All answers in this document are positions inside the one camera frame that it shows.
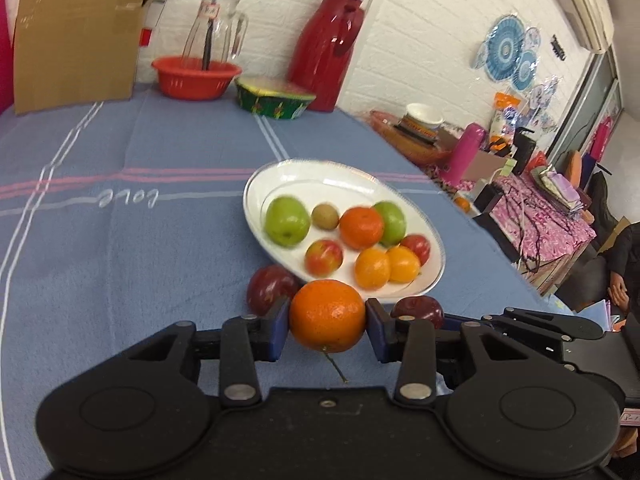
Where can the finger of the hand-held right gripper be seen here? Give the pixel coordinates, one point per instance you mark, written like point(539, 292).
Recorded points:
point(550, 326)

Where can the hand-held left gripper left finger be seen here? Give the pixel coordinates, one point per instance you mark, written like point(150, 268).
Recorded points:
point(279, 332)

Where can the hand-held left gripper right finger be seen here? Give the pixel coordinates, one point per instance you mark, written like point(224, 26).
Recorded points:
point(377, 332)

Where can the dark red apple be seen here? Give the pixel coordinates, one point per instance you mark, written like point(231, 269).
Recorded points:
point(267, 287)
point(420, 307)

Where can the orange tangerine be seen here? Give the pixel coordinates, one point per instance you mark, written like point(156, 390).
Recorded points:
point(361, 228)
point(327, 315)

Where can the small smooth orange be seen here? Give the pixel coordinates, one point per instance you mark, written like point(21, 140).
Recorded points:
point(405, 265)
point(372, 268)

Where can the small red apple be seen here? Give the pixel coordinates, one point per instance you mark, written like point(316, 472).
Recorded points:
point(324, 257)
point(417, 249)

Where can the small green apple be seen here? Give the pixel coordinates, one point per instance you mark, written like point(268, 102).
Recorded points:
point(394, 222)

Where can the large green apple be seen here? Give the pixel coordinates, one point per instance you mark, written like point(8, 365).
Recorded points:
point(286, 221)

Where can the small yellow-green fruit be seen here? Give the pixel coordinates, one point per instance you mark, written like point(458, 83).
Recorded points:
point(325, 216)

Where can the white plate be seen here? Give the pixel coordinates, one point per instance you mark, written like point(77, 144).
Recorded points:
point(310, 180)

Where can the pink floral cloth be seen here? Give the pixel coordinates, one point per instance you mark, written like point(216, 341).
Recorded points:
point(555, 230)

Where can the stack of folded cloths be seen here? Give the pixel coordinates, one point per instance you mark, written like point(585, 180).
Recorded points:
point(555, 185)

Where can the small background orange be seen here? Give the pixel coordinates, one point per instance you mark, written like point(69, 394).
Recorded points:
point(462, 203)

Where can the blue striped tablecloth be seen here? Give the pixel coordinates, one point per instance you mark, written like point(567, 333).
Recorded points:
point(125, 260)

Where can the small tan cardboard box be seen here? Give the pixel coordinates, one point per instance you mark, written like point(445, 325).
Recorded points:
point(492, 162)

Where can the black container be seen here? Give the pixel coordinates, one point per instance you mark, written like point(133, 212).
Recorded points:
point(525, 147)

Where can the pink thermos bottle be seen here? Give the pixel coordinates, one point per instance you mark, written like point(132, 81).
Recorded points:
point(462, 155)

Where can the pink wrapping roll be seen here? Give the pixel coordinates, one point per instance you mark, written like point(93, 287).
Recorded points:
point(602, 135)

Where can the stack of patterned bowls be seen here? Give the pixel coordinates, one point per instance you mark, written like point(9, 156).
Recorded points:
point(417, 132)

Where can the orange snack packet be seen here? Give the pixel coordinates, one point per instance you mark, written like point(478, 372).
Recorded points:
point(502, 105)

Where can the green instant noodle bowl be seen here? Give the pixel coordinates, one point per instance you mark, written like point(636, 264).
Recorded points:
point(270, 105)

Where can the red plastic basket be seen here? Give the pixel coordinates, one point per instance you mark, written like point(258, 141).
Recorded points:
point(195, 85)

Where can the red thermos jug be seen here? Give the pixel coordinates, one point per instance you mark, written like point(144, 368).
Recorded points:
point(320, 55)

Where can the blue paper fan decoration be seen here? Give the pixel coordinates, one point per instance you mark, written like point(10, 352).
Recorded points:
point(505, 47)

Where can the dark stick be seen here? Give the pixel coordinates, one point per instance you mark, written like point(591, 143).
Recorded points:
point(209, 35)

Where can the glass pitcher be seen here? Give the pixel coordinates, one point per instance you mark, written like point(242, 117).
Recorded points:
point(225, 25)

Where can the white air conditioner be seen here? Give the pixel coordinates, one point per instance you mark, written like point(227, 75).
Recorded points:
point(585, 15)

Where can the brown cardboard box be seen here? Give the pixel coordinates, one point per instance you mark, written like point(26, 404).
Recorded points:
point(75, 40)

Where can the pink tote bag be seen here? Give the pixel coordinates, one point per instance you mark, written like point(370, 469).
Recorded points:
point(5, 50)

